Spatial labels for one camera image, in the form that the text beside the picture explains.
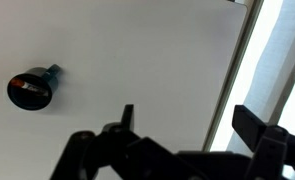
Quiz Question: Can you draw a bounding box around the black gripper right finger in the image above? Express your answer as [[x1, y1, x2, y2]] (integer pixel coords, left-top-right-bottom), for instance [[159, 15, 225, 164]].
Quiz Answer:
[[232, 105, 288, 152]]

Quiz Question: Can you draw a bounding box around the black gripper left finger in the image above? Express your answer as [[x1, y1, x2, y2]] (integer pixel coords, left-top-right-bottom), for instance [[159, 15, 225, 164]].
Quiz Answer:
[[102, 104, 134, 133]]

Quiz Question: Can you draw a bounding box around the dark teal mug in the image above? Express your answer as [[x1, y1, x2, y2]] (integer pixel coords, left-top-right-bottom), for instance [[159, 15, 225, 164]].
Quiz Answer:
[[7, 64, 61, 111]]

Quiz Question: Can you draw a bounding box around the red dry erase marker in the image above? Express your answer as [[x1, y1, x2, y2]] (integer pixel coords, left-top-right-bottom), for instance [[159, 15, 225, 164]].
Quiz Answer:
[[10, 78, 49, 96]]

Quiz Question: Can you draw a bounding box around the white window blind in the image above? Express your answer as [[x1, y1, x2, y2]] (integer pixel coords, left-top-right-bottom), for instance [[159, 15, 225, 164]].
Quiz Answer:
[[226, 0, 295, 158]]

